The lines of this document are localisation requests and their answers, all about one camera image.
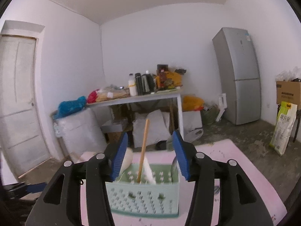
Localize white plastic ladle spoon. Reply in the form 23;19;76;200
119;147;133;176

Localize wooden chopstick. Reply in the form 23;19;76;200
137;119;150;183

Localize steel spoon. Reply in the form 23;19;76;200
170;157;178;177

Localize pink patterned tablecloth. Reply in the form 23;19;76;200
80;138;288;226

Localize white door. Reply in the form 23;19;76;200
1;35;49;177

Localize mint green utensil holder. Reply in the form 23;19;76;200
106;164;180;218

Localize large white sack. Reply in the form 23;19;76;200
55;108;107;156

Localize white green rice bag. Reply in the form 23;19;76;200
269;101;297;156

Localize blue plastic bag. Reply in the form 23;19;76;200
53;96;87;119

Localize white sack under table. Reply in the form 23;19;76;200
133;110;170;148

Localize red plastic bag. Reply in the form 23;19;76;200
87;89;99;104

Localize orange plastic bag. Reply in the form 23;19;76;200
182;95;204;112

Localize cardboard box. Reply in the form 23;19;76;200
276;81;301;110

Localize white side table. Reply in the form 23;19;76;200
86;88;184;138

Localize white plastic bottle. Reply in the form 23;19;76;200
128;73;138;96

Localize orange snack packages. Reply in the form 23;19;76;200
155;64;187;91

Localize silver refrigerator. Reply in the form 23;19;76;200
212;27;261;125

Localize black thermos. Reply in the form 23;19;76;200
135;73;143;95

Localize black electric kettle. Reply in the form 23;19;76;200
141;73;155;94

